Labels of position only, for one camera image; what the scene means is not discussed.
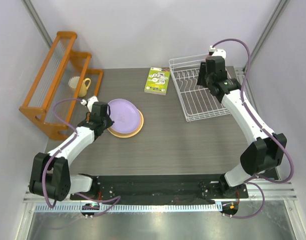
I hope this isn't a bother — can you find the purple plate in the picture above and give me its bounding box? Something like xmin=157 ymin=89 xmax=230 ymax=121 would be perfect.
xmin=108 ymin=98 xmax=140 ymax=134

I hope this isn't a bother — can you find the white wire dish rack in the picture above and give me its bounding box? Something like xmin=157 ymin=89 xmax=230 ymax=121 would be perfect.
xmin=169 ymin=54 xmax=229 ymax=122

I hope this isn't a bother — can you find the orange plate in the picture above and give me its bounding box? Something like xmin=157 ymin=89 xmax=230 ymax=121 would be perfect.
xmin=108 ymin=110 xmax=144 ymax=139

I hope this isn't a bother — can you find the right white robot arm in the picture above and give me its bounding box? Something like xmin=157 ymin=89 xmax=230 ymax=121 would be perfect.
xmin=197 ymin=56 xmax=287 ymax=198

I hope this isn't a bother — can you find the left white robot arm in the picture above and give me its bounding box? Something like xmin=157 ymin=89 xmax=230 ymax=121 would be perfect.
xmin=29 ymin=96 xmax=114 ymax=208

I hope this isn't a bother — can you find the orange wooden shelf rack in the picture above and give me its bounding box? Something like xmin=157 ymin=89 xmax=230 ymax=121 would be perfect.
xmin=19 ymin=31 xmax=103 ymax=141

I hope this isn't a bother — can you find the yellow mug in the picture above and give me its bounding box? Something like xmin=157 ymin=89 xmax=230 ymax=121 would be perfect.
xmin=78 ymin=78 xmax=91 ymax=98

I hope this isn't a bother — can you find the green book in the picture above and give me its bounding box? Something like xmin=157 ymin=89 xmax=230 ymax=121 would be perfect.
xmin=144 ymin=67 xmax=170 ymax=96

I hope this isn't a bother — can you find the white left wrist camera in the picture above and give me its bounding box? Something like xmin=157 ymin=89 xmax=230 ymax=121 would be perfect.
xmin=81 ymin=96 xmax=98 ymax=112

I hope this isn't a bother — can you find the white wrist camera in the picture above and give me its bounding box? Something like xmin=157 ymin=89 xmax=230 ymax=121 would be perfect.
xmin=208 ymin=45 xmax=226 ymax=59
xmin=81 ymin=96 xmax=98 ymax=112

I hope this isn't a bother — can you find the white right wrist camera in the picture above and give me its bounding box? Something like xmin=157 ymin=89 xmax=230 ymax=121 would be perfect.
xmin=208 ymin=45 xmax=226 ymax=59

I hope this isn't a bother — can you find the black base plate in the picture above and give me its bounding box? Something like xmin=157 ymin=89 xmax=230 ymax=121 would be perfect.
xmin=85 ymin=174 xmax=248 ymax=206

